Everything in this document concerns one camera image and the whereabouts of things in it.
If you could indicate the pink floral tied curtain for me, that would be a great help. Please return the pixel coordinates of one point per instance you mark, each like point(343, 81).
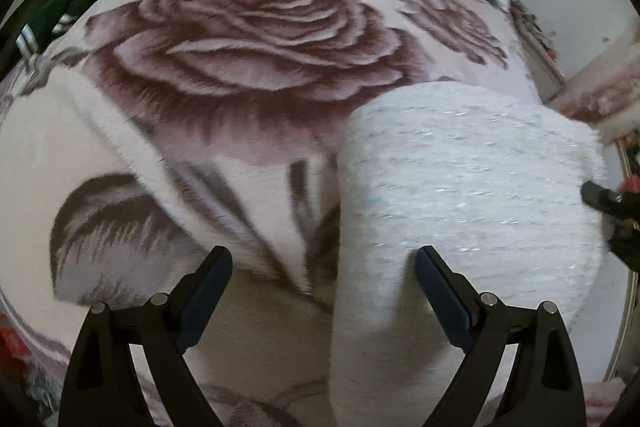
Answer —
point(605, 93)

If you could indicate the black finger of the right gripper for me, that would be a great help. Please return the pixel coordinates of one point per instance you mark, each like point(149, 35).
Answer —
point(623, 212)

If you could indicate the white fuzzy knit jacket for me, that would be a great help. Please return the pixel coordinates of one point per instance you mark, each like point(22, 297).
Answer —
point(493, 184)

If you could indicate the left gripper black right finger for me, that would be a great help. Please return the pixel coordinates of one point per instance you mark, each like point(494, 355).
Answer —
point(544, 386)

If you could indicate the floral purple bed blanket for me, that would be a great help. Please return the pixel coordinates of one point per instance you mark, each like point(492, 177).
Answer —
point(155, 130)

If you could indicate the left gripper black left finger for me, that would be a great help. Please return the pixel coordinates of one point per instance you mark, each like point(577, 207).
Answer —
point(101, 387)

